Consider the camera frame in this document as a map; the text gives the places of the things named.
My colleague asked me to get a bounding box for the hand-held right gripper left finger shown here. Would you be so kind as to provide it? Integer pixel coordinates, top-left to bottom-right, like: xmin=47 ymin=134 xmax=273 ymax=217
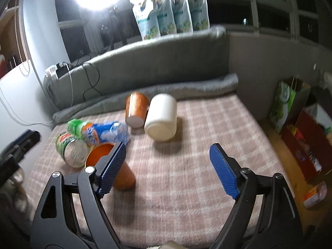
xmin=30 ymin=141 xmax=127 ymax=249

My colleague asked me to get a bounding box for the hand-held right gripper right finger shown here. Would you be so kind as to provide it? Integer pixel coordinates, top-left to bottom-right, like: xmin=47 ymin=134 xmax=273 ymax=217
xmin=209 ymin=143 xmax=304 ymax=249

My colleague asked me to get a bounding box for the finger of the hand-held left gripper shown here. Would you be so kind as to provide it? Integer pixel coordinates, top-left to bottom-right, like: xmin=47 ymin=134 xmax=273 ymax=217
xmin=0 ymin=130 xmax=41 ymax=161

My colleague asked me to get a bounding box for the orange plastic cup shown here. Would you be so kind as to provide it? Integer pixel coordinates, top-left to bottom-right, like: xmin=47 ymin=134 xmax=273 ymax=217
xmin=85 ymin=142 xmax=136 ymax=190

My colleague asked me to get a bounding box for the person's left forearm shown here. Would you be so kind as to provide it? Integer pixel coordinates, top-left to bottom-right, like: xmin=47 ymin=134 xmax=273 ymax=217
xmin=0 ymin=172 xmax=29 ymax=220

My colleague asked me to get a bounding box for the blue orange plastic bottle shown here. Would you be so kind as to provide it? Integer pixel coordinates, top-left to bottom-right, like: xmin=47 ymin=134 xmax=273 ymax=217
xmin=67 ymin=119 xmax=130 ymax=147

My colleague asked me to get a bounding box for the green drink can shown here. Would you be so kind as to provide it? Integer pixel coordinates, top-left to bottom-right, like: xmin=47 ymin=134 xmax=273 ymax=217
xmin=56 ymin=132 xmax=89 ymax=168

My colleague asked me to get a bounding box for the pink checkered blanket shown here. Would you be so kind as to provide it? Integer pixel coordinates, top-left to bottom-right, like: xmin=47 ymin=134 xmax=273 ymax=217
xmin=27 ymin=93 xmax=296 ymax=249

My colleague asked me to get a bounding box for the orange can lying down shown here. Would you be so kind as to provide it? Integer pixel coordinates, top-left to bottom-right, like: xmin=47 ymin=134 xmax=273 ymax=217
xmin=125 ymin=92 xmax=150 ymax=128

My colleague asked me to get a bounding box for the white plastic jar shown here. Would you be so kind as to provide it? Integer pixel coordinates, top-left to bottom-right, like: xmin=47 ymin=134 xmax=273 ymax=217
xmin=144 ymin=93 xmax=178 ymax=142

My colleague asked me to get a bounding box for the white power strip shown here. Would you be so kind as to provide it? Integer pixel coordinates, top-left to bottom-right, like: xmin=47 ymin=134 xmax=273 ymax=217
xmin=44 ymin=63 xmax=70 ymax=80

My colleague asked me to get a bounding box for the red cardboard box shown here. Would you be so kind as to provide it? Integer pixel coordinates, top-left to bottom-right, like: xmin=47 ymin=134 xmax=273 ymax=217
xmin=281 ymin=108 xmax=332 ymax=181

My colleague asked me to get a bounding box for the grey rolled blanket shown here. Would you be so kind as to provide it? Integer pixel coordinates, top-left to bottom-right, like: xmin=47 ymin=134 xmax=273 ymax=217
xmin=52 ymin=73 xmax=239 ymax=124

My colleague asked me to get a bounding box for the green paper bag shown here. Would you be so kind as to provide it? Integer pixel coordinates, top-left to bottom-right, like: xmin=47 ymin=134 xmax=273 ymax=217
xmin=269 ymin=76 xmax=312 ymax=133

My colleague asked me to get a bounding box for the orange snack packet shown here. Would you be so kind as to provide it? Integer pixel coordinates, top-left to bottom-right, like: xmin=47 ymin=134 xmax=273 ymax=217
xmin=303 ymin=182 xmax=328 ymax=210

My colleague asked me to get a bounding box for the grey sofa backrest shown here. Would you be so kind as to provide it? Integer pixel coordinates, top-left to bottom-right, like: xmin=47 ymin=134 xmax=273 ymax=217
xmin=43 ymin=26 xmax=230 ymax=109

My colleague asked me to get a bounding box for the black tripod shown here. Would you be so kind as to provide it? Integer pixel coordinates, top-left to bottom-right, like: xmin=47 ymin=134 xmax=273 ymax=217
xmin=100 ymin=6 xmax=128 ymax=53

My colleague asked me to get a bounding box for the white cable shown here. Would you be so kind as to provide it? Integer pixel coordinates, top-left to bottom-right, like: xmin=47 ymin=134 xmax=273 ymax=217
xmin=0 ymin=83 xmax=54 ymax=125

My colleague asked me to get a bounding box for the white bead chain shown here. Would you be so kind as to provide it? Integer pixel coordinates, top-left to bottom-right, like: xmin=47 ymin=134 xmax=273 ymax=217
xmin=13 ymin=4 xmax=32 ymax=77

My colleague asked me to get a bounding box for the black cable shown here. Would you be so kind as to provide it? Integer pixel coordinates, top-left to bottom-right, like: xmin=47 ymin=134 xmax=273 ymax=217
xmin=68 ymin=58 xmax=100 ymax=102

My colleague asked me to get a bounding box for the white window frame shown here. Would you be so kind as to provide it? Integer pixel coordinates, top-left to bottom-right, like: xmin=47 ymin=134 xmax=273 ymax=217
xmin=205 ymin=0 xmax=321 ymax=43

